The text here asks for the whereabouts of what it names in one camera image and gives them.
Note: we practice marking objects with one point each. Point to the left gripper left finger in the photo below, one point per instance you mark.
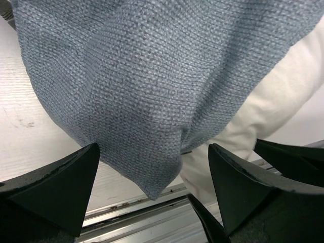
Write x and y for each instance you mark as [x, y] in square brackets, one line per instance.
[49, 204]

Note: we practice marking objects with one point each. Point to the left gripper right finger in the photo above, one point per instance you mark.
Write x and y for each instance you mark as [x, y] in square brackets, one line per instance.
[260, 206]

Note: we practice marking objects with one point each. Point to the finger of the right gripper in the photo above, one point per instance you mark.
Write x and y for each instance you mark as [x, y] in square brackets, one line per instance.
[214, 231]
[303, 164]

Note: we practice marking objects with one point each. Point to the aluminium rail frame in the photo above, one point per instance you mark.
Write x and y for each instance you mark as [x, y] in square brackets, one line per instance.
[169, 219]

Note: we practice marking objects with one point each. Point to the pillowcase grey outside blue inside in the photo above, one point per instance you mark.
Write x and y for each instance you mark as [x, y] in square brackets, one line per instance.
[150, 80]

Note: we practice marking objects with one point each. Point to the white pillow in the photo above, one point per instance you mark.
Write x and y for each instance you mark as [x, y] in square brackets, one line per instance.
[285, 107]

